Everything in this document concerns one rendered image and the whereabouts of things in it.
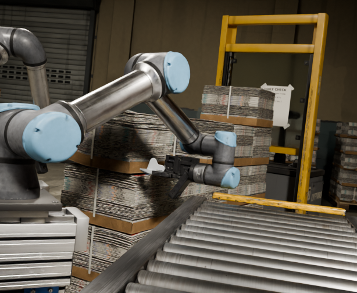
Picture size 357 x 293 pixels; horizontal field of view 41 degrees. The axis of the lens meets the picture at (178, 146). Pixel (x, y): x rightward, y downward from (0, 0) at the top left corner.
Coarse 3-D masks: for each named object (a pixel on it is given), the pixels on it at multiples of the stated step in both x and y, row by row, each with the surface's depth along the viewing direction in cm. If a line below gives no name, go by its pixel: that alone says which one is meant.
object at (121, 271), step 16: (192, 208) 138; (160, 224) 113; (176, 224) 114; (144, 240) 97; (160, 240) 98; (128, 256) 84; (144, 256) 85; (112, 272) 75; (128, 272) 76; (96, 288) 67; (112, 288) 68
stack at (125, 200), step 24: (72, 168) 195; (96, 168) 190; (240, 168) 266; (72, 192) 195; (96, 192) 188; (120, 192) 183; (144, 192) 185; (168, 192) 199; (192, 192) 220; (240, 192) 269; (120, 216) 182; (144, 216) 186; (96, 240) 189; (120, 240) 183; (96, 264) 189; (72, 288) 196
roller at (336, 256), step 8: (176, 232) 108; (184, 232) 108; (192, 232) 108; (208, 240) 106; (216, 240) 106; (224, 240) 106; (232, 240) 106; (240, 240) 106; (248, 240) 106; (264, 248) 104; (272, 248) 104; (280, 248) 104; (288, 248) 104; (296, 248) 104; (304, 248) 104; (320, 256) 102; (328, 256) 102; (336, 256) 102; (344, 256) 102; (352, 256) 102
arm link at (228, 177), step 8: (208, 168) 163; (216, 168) 161; (224, 168) 160; (232, 168) 160; (208, 176) 162; (216, 176) 161; (224, 176) 159; (232, 176) 158; (208, 184) 164; (216, 184) 162; (224, 184) 160; (232, 184) 159
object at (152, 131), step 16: (128, 112) 176; (112, 128) 180; (128, 128) 176; (144, 128) 181; (160, 128) 190; (112, 144) 180; (128, 144) 175; (144, 144) 183; (160, 144) 192; (128, 160) 176; (144, 160) 183; (160, 160) 193
